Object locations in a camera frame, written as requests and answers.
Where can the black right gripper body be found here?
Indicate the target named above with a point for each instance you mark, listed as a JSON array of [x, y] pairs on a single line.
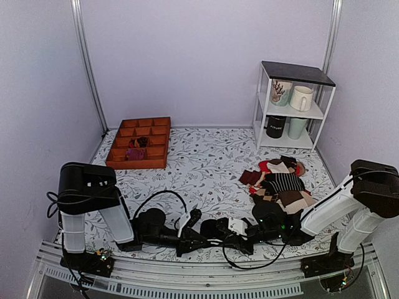
[[240, 243]]

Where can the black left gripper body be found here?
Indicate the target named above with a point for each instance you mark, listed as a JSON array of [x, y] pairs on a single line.
[[184, 243]]

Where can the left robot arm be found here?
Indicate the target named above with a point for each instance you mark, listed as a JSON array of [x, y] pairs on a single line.
[[85, 188]]

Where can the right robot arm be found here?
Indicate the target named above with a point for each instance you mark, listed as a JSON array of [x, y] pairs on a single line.
[[370, 191]]

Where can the brown argyle sock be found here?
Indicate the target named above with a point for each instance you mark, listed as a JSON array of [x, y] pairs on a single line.
[[262, 195]]

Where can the cream and brown sock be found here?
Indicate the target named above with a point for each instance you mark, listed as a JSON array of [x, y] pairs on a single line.
[[291, 201]]

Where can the purple rolled sock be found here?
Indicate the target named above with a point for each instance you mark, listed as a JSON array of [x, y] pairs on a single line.
[[135, 154]]

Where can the orange wooden divider tray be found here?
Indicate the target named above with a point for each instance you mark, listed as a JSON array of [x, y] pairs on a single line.
[[157, 130]]

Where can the dark red rolled sock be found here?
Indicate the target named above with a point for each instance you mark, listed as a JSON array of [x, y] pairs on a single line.
[[140, 142]]

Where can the black mug white lettering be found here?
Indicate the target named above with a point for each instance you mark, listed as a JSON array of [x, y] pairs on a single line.
[[275, 126]]

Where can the mint green tumbler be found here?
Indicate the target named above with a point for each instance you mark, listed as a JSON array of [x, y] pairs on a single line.
[[296, 127]]

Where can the white shelf rack black top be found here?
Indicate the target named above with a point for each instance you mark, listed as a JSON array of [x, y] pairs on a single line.
[[312, 77]]

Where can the cream ribbed mug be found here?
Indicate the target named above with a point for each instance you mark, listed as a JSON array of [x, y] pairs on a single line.
[[301, 99]]

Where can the floral ceramic mug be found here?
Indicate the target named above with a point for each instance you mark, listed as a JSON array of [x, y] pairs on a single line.
[[281, 92]]

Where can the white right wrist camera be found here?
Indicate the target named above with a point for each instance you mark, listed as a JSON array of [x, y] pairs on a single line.
[[237, 226]]

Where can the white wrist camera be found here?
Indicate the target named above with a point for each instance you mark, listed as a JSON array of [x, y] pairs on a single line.
[[188, 220], [237, 226]]

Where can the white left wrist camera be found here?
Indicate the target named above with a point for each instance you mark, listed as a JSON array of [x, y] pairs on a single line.
[[188, 220]]

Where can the aluminium front rail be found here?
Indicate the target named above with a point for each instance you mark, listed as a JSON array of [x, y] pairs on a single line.
[[139, 278]]

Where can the left aluminium post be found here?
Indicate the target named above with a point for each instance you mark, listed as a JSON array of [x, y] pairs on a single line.
[[84, 50]]

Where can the aluminium post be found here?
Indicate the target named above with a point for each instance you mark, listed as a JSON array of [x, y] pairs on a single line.
[[332, 35], [84, 50]]

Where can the right aluminium post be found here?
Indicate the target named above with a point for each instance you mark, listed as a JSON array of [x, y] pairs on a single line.
[[332, 35]]

